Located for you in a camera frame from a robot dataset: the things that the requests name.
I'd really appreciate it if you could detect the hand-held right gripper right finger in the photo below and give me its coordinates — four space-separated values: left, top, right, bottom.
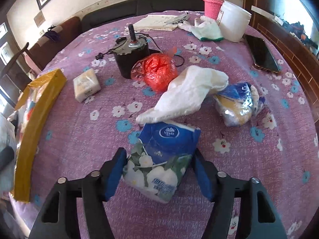
192 148 289 239

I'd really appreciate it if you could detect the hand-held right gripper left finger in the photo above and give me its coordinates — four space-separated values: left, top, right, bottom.
29 147 127 239

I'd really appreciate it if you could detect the blue flower print tissue pack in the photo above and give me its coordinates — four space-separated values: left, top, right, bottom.
122 119 201 204

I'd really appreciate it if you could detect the blue yellow tissue pack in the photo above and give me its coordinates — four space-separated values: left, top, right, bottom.
215 82 268 127

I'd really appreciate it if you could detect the white plastic bag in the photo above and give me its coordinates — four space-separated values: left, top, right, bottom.
136 65 229 125

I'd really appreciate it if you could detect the small peach tissue pack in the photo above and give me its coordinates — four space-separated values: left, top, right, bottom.
73 68 101 103

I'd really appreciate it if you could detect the yellow cardboard box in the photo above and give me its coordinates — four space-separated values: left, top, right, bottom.
9 68 68 203

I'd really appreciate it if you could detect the red plastic bag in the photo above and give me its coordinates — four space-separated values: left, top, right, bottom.
131 48 179 93

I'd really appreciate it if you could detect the purple floral tablecloth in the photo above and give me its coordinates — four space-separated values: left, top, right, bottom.
10 10 319 239

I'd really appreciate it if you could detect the black electric motor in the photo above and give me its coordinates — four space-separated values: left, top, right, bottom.
95 24 185 79

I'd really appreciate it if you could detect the black smartphone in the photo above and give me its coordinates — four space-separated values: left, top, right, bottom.
245 34 281 74

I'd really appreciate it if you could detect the white glove green cuff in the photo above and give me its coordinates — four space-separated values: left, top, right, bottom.
178 15 225 42

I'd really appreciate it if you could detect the brown armchair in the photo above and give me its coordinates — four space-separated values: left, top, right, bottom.
24 16 83 73

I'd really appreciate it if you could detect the purple cloth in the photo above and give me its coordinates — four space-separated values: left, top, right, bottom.
46 25 61 43

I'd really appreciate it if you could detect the dark wooden chair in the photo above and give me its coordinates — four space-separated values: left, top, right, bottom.
0 42 33 80

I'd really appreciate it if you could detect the paper notebook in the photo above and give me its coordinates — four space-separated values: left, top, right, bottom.
132 14 185 32

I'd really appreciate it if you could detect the white plastic jar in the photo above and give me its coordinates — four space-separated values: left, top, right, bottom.
216 0 252 43

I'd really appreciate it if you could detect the white remote control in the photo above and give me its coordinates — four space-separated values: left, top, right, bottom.
165 12 191 25

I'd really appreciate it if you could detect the black sofa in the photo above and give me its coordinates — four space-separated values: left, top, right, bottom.
80 0 208 31

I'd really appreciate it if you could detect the windowsill clutter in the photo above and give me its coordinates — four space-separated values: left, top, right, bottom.
274 15 319 55

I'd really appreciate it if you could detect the pink thermos bottle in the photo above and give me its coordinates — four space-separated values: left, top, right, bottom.
201 0 225 21

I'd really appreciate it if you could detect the white box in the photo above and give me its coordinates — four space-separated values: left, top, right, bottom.
251 5 274 18

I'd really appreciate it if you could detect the wooden window frame panel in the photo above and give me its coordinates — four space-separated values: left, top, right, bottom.
243 0 319 121

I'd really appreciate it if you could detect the small wall plaque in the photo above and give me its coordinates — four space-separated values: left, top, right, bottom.
33 12 45 27

